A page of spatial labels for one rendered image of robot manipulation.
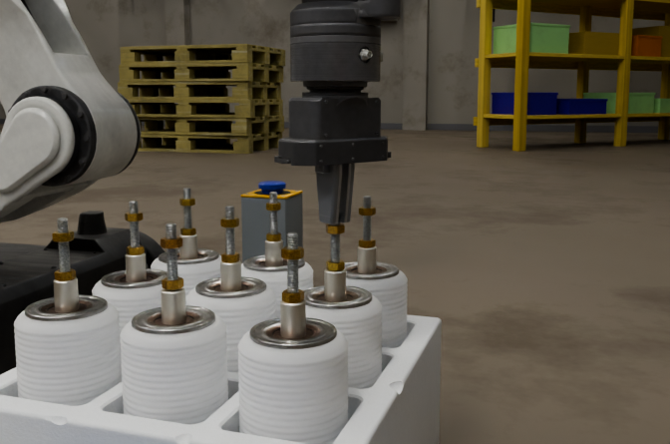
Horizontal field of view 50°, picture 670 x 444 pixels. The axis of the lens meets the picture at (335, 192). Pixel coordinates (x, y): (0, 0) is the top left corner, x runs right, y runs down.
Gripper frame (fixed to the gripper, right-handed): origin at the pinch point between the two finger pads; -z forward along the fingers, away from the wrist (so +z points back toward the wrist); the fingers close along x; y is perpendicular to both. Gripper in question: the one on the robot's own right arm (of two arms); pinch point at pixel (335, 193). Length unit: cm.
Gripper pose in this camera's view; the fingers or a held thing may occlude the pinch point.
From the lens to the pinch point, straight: 72.6
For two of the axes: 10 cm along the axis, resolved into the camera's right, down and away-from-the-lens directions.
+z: 0.0, -9.9, -1.3
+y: 6.3, 1.1, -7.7
